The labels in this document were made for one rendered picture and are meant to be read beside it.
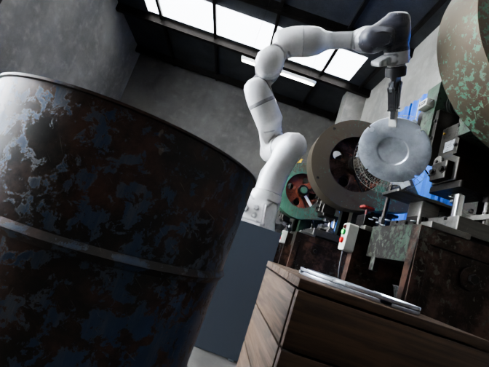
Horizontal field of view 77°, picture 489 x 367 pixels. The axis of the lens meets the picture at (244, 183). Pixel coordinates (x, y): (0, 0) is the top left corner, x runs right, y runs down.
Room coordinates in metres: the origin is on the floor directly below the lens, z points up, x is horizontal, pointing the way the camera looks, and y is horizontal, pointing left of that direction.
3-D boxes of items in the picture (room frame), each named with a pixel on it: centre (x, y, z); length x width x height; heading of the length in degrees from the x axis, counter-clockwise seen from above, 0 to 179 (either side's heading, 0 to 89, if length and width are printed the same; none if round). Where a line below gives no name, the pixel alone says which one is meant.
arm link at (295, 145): (1.17, -0.11, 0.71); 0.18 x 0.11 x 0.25; 23
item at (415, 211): (1.26, -0.72, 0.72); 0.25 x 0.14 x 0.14; 91
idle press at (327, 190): (3.00, -1.23, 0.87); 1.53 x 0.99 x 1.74; 89
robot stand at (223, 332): (1.20, -0.10, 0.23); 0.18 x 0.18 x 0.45; 87
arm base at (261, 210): (1.20, -0.06, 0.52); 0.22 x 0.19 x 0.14; 87
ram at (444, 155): (1.26, -0.86, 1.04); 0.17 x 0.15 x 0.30; 91
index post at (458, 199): (1.09, -0.77, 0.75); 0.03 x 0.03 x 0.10; 1
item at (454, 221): (1.26, -0.90, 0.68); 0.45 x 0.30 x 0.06; 1
